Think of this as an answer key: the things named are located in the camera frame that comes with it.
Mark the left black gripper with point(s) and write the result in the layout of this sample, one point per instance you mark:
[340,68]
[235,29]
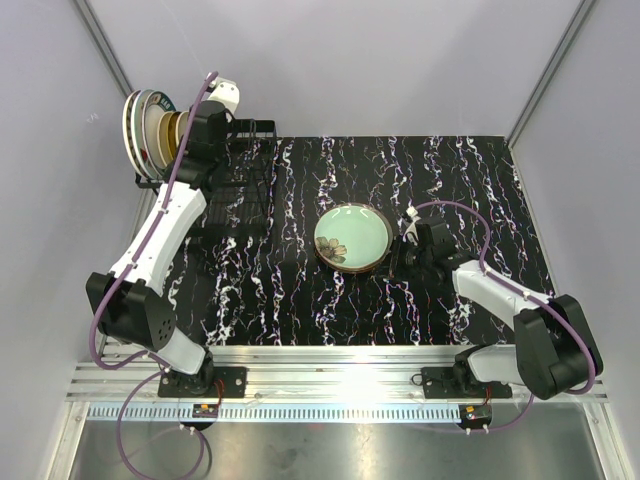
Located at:
[227,124]

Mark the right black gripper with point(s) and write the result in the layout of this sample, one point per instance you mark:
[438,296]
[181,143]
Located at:
[394,258]

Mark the cream plate dark floral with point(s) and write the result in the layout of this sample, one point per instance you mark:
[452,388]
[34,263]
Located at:
[180,127]

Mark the small cream floral plate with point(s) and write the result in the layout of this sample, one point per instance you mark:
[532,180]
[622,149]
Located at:
[163,139]

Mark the yellow patterned small plate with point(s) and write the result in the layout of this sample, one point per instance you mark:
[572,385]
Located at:
[171,133]

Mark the mint green flower plate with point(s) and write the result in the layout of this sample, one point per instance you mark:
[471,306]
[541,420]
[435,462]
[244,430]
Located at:
[352,234]

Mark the white plate watermelon pattern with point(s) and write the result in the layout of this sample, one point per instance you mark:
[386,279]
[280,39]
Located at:
[140,156]

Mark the white plate dark green rim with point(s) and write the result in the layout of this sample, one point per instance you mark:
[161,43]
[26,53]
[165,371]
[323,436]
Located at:
[154,108]

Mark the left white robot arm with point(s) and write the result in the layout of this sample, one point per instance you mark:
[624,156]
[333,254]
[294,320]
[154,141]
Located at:
[127,302]

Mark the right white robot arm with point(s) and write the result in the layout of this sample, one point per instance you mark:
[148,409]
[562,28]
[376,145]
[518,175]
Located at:
[554,350]

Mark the stack of remaining plates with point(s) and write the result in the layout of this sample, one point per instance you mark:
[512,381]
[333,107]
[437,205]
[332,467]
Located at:
[352,270]

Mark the black marble pattern mat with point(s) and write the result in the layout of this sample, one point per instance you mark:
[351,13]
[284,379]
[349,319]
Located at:
[274,290]

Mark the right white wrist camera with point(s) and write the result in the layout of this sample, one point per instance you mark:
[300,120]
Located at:
[410,220]

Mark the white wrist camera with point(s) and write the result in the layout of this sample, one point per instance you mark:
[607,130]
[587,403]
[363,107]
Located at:
[225,92]
[410,220]

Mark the black wire dish rack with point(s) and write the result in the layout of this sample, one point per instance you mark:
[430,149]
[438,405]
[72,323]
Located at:
[238,200]

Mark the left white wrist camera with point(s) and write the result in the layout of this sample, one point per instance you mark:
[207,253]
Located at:
[225,92]

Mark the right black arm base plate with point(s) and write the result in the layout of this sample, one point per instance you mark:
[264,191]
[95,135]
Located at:
[440,385]

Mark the left aluminium frame post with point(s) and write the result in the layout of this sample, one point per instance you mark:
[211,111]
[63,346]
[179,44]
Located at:
[106,51]

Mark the aluminium frame post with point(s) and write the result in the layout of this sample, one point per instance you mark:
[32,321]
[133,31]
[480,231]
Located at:
[106,51]
[561,51]

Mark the aluminium mounting rail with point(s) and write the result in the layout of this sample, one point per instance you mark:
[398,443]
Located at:
[360,375]

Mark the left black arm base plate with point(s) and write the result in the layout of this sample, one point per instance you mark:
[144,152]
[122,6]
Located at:
[225,381]

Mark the right aluminium frame post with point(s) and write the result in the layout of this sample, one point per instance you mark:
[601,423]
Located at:
[561,51]

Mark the white slotted cable duct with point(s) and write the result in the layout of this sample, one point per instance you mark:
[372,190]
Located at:
[447,413]

